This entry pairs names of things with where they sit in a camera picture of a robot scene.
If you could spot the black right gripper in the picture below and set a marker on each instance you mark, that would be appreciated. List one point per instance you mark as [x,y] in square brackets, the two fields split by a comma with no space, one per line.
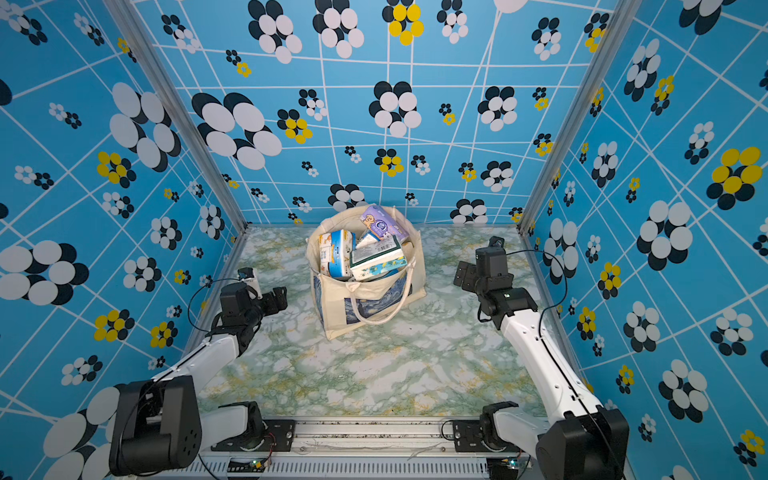
[472,272]

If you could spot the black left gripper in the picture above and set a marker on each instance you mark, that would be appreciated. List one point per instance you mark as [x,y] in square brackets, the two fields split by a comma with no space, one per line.
[279,298]

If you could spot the cream canvas tote bag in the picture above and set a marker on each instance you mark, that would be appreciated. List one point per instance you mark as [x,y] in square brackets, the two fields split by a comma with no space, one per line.
[346,305]

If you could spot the purple tissue pack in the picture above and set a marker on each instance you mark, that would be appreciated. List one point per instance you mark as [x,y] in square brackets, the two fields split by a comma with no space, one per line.
[382,225]

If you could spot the blue tissue pack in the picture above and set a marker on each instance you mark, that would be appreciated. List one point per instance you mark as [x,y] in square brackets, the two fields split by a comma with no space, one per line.
[367,239]

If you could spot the green white tissue pack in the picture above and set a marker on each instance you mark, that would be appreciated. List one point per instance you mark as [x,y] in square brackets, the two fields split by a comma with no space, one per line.
[377,259]

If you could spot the colourful small tissue pack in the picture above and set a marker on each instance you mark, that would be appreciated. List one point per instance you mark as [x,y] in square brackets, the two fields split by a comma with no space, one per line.
[335,253]

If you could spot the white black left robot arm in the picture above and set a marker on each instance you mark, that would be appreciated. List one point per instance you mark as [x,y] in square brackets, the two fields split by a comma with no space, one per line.
[158,425]

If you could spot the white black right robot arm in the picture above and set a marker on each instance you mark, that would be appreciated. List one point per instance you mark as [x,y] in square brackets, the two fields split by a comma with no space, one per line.
[578,438]

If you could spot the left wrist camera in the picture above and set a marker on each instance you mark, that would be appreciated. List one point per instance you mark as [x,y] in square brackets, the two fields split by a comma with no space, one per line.
[248,276]

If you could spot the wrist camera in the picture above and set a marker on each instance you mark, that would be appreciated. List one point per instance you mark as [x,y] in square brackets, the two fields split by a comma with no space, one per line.
[248,276]
[496,241]

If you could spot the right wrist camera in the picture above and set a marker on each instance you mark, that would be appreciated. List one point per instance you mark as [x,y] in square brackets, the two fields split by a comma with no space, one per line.
[496,241]

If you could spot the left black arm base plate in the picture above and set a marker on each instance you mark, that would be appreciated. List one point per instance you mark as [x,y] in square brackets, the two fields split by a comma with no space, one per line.
[276,436]

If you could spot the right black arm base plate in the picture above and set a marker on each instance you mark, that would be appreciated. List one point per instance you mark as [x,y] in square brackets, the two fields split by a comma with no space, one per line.
[468,436]

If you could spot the aluminium front rail frame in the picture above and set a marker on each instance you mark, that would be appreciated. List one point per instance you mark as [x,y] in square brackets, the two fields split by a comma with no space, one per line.
[393,438]

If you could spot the right aluminium corner post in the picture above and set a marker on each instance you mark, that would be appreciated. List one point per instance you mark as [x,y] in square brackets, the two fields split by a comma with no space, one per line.
[621,21]

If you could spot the aluminium corner post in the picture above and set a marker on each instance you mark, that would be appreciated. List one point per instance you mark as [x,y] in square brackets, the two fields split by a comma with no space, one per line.
[128,22]
[621,21]

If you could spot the left aluminium corner post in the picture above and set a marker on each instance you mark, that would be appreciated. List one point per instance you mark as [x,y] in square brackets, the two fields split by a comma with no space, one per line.
[128,22]

